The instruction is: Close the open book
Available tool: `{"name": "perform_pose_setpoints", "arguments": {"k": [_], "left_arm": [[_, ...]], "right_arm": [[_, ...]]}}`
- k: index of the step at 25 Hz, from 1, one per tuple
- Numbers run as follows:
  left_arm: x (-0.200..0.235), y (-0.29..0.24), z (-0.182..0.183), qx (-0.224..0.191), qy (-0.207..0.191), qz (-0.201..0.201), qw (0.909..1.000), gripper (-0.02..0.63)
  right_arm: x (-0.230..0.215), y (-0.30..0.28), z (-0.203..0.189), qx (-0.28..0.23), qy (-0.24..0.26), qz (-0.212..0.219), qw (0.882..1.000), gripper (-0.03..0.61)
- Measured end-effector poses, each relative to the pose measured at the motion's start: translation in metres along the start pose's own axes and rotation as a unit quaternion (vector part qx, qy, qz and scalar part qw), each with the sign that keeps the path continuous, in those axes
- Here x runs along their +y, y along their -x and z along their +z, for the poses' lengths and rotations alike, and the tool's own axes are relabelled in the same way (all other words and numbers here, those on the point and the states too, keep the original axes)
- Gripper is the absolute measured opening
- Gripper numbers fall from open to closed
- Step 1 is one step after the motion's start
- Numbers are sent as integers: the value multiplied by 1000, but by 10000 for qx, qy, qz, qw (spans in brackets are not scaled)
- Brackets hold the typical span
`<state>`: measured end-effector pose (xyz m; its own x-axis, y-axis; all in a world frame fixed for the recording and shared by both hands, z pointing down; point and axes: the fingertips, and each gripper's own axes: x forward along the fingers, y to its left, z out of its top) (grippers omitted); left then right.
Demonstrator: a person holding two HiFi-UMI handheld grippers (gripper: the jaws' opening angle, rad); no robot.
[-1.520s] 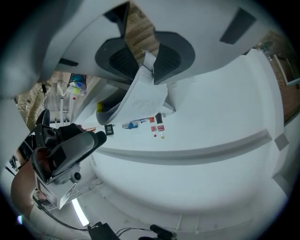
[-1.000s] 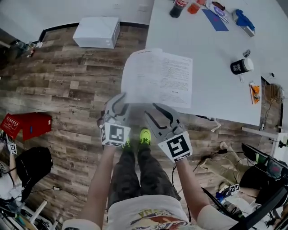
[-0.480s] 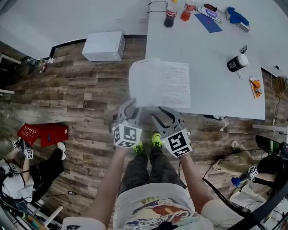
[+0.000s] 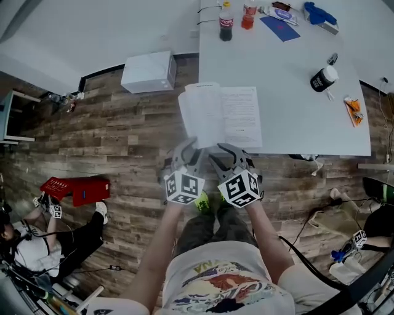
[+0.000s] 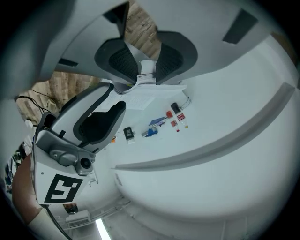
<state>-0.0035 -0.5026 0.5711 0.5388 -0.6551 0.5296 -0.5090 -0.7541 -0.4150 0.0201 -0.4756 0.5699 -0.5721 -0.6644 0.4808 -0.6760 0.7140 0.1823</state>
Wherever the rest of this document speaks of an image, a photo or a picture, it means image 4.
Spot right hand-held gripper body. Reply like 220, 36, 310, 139
217, 167, 260, 209

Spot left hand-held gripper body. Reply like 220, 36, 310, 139
163, 164, 206, 205

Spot white book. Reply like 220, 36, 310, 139
177, 81, 263, 150

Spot person's right forearm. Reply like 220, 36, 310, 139
244, 199, 295, 287

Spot person's left forearm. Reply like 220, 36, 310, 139
118, 201, 193, 308

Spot person's dark trousers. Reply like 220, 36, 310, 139
174, 205, 259, 256

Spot large white table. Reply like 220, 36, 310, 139
198, 0, 372, 157

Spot white microwave oven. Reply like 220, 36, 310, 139
120, 50, 178, 94

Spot person's printed white t-shirt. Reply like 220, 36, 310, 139
86, 241, 363, 315

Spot beige cloth bag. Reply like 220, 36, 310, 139
307, 209, 355, 241

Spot red cardboard box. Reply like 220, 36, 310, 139
39, 176, 111, 207

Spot black jar white lid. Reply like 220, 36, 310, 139
310, 65, 339, 93

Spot orange packet with tool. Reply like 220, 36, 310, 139
344, 97, 365, 128

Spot dark cola bottle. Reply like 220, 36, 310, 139
219, 1, 235, 42

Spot white plastic bag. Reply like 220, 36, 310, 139
329, 255, 367, 285

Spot blue booklet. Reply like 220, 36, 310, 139
259, 15, 301, 43

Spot red drink bottle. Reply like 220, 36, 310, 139
241, 0, 258, 31

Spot white flat packet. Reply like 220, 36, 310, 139
258, 5, 300, 26

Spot grey small box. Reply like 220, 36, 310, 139
303, 9, 340, 36

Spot blue cloth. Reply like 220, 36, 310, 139
304, 1, 339, 26

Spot small white side table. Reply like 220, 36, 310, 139
0, 89, 41, 145

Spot black strap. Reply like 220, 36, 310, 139
278, 235, 394, 305

